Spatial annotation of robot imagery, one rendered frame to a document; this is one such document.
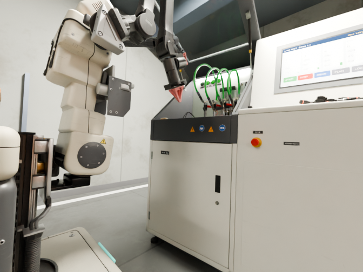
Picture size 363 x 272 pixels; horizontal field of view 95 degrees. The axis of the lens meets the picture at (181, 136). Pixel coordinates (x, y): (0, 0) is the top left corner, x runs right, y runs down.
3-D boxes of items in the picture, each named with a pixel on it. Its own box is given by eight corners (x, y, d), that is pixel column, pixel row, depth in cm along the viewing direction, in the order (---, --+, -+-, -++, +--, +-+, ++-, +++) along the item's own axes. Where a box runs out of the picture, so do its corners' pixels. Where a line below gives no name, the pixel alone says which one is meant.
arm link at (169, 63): (159, 60, 78) (167, 56, 74) (169, 58, 82) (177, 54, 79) (163, 75, 80) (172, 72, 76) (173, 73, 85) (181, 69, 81)
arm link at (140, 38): (118, 23, 64) (125, 16, 60) (137, 19, 70) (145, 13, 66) (130, 48, 67) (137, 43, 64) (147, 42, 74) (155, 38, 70)
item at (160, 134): (153, 140, 131) (154, 119, 131) (157, 140, 135) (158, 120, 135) (229, 143, 94) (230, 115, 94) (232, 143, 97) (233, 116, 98)
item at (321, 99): (298, 106, 80) (298, 95, 80) (299, 110, 89) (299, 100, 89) (368, 101, 66) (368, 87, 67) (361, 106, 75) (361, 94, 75)
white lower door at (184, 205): (147, 228, 130) (151, 140, 132) (149, 226, 132) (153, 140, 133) (227, 269, 91) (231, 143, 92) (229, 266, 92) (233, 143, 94)
